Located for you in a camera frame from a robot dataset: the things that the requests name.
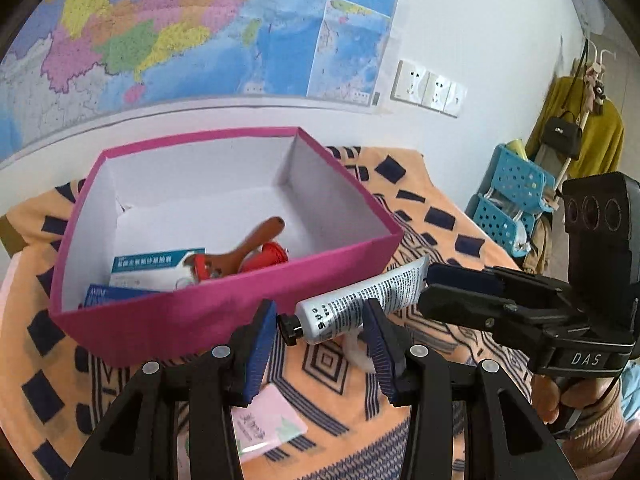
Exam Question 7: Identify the white tube black cap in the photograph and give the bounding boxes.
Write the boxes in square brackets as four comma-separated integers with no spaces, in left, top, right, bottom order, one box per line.
[277,256,430,347]

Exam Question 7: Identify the wooden brush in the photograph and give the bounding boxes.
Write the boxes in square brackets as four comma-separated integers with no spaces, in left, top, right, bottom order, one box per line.
[184,217,285,281]

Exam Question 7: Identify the person's hand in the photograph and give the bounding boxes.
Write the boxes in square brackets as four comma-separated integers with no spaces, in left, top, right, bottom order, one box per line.
[532,375,639,441]

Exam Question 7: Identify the pink tissue packet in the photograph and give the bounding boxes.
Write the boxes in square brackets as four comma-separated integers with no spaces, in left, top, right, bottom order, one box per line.
[231,384,308,463]

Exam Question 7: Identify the red round object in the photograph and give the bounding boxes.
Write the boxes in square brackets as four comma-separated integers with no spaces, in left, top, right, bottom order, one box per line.
[239,242,288,273]

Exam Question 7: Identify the white teal medicine box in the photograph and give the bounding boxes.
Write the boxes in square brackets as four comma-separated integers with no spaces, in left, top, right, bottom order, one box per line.
[108,248,205,292]

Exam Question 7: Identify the blue plastic basket rack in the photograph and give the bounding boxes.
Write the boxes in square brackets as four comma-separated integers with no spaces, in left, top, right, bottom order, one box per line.
[466,144,555,259]

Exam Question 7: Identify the pink cardboard box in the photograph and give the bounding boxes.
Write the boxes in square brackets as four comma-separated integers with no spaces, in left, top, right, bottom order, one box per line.
[49,127,402,367]

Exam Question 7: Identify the blue small box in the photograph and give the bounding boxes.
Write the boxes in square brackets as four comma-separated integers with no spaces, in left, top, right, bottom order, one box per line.
[79,284,155,309]

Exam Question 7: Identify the black handbag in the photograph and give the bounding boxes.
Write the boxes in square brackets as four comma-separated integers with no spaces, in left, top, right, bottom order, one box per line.
[541,110,584,160]

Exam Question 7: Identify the yellow hanging garment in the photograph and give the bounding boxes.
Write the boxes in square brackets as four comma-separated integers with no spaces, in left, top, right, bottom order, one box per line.
[524,75,626,181]

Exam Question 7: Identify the orange patterned blanket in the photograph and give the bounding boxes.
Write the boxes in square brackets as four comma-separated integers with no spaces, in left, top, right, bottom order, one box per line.
[1,146,512,479]

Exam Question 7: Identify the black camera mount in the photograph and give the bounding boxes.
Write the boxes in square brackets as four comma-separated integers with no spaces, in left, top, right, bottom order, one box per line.
[562,171,639,330]

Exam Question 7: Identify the white wall sockets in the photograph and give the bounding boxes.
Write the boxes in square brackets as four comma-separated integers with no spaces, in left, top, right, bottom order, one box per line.
[390,60,468,118]

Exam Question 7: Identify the colourful wall map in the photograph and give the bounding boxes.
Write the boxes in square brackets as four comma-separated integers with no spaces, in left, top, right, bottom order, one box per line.
[1,0,398,157]

